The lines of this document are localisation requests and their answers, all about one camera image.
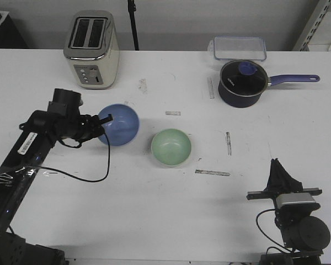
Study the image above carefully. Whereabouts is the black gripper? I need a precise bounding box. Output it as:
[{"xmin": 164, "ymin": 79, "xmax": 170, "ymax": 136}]
[
  {"xmin": 61, "ymin": 114, "xmax": 113, "ymax": 144},
  {"xmin": 246, "ymin": 158, "xmax": 322, "ymax": 218}
]

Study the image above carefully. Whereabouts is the blue bowl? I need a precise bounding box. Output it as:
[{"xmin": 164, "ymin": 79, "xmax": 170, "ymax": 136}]
[{"xmin": 98, "ymin": 104, "xmax": 140, "ymax": 146}]

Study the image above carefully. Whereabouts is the green bowl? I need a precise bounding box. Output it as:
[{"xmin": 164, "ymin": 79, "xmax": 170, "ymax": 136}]
[{"xmin": 151, "ymin": 128, "xmax": 192, "ymax": 167}]

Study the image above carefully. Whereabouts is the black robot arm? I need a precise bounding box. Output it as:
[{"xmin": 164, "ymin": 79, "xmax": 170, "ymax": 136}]
[
  {"xmin": 0, "ymin": 88, "xmax": 113, "ymax": 264},
  {"xmin": 246, "ymin": 158, "xmax": 331, "ymax": 264}
]

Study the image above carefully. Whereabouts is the cream and chrome toaster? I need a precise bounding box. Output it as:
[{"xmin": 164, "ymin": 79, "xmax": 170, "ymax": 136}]
[{"xmin": 63, "ymin": 10, "xmax": 120, "ymax": 90}]

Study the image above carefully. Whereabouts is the dark blue saucepan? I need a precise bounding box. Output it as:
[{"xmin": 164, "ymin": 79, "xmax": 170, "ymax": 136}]
[{"xmin": 218, "ymin": 67, "xmax": 320, "ymax": 108}]

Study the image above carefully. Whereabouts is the glass pot lid blue knob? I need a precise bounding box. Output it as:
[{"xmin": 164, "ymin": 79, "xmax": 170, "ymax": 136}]
[{"xmin": 220, "ymin": 60, "xmax": 268, "ymax": 96}]

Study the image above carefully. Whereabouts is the black tripod pole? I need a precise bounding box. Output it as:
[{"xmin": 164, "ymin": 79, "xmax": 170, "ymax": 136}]
[{"xmin": 127, "ymin": 0, "xmax": 140, "ymax": 51}]

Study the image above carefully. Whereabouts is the clear plastic food container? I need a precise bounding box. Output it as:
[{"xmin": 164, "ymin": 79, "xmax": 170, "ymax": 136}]
[{"xmin": 207, "ymin": 36, "xmax": 267, "ymax": 61}]

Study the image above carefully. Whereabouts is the white metal shelf rack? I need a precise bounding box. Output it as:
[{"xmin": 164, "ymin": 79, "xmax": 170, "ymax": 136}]
[{"xmin": 291, "ymin": 1, "xmax": 331, "ymax": 51}]

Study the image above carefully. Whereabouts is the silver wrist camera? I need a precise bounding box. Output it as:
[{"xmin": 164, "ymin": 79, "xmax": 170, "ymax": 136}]
[{"xmin": 275, "ymin": 193, "xmax": 321, "ymax": 211}]

